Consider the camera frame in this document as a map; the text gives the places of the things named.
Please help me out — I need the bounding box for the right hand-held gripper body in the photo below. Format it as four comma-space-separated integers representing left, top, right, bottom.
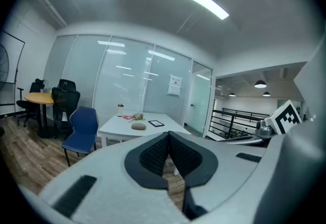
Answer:
255, 99, 303, 141

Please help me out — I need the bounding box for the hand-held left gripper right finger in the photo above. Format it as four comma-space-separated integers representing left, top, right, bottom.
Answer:
168, 130, 268, 224

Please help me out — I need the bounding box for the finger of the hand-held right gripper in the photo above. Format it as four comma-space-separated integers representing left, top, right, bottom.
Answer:
216, 135, 263, 145

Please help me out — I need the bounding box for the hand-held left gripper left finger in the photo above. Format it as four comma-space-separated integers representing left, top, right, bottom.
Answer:
19, 130, 189, 224

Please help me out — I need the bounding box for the black metal railing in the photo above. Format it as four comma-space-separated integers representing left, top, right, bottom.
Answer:
205, 107, 270, 139

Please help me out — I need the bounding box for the blue plastic chair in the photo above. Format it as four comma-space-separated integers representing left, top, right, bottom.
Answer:
61, 106, 99, 167

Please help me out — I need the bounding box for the person's white shirt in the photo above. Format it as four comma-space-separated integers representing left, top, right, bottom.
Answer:
251, 32, 326, 224

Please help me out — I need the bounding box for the artificial flower bouquet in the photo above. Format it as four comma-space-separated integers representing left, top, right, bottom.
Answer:
128, 113, 145, 124

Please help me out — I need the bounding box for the black mesh office chair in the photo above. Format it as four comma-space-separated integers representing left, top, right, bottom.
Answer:
51, 87, 81, 139
16, 78, 45, 127
57, 79, 77, 92

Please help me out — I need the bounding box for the yellow round table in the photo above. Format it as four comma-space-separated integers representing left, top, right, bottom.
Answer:
24, 92, 56, 139

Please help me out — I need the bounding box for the black framed whiteboard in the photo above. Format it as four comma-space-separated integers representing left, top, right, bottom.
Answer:
0, 30, 26, 106

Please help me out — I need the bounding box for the white wall paper holder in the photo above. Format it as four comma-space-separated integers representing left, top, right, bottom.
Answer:
167, 73, 183, 97

